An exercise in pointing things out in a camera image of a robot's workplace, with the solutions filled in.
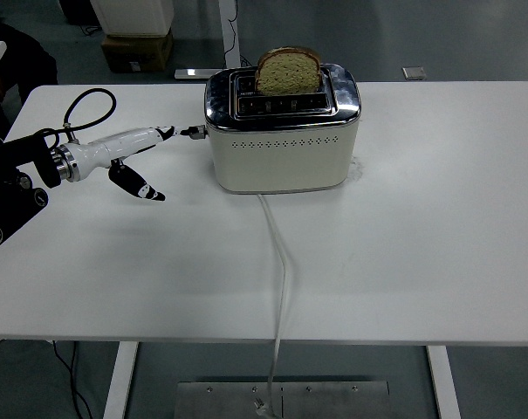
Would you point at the white table leg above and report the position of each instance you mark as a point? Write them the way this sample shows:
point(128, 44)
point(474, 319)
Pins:
point(120, 379)
point(442, 379)

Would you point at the black box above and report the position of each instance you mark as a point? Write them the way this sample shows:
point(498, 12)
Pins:
point(76, 11)

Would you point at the white table post with foot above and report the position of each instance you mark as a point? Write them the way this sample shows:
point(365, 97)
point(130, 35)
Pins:
point(224, 26)

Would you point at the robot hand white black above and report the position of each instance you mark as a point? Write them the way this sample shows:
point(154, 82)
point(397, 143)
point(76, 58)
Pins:
point(115, 142)

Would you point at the grey metal plate with screws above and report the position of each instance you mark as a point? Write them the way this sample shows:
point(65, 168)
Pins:
point(333, 401)

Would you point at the brown cardboard box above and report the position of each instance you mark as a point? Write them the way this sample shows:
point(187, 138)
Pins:
point(137, 52)

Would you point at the white plastic container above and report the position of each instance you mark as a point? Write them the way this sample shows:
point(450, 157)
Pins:
point(132, 17)

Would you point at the grey floor outlet plate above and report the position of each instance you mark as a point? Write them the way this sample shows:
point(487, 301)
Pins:
point(414, 73)

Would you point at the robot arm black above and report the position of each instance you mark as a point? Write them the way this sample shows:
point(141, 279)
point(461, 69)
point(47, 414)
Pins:
point(19, 150)

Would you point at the brown bread slice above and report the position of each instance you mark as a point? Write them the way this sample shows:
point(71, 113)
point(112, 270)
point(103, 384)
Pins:
point(288, 76)

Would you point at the black chair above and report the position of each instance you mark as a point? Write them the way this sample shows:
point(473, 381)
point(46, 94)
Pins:
point(28, 57)

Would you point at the cream toaster chrome top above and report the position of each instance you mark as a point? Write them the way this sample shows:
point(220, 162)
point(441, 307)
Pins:
point(281, 161)

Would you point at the silver toaster lever knob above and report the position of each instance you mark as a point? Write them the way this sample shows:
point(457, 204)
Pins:
point(202, 132)

